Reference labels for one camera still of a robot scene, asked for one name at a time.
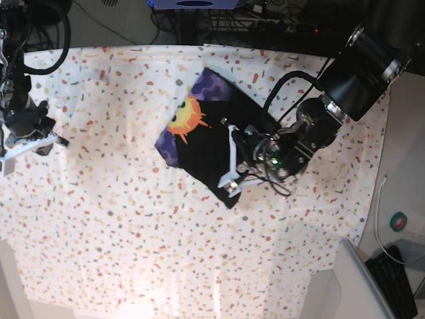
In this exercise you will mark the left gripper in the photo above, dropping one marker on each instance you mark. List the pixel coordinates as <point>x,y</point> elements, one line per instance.
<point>261,154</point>

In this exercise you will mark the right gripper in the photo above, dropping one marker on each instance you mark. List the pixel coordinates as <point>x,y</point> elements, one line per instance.
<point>29,125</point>

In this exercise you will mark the black t-shirt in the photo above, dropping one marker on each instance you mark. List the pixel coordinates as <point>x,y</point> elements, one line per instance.
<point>196,140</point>

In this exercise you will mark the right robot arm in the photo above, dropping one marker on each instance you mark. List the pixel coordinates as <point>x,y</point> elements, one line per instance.
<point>17,21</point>

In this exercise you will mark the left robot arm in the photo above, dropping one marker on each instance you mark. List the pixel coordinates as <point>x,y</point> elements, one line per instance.
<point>373,58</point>

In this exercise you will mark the terrazzo patterned tablecloth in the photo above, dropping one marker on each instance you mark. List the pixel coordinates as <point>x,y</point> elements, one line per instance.
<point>105,226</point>

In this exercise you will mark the green tape roll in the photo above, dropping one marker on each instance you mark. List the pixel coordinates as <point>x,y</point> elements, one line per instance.
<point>398,221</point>

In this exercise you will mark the black keyboard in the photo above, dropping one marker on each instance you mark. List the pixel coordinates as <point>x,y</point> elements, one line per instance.
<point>393,282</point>

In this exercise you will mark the blue box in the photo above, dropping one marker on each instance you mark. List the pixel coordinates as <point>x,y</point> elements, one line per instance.
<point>196,4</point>

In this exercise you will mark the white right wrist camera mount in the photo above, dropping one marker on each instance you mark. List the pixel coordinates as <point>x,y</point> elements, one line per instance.
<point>41,147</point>

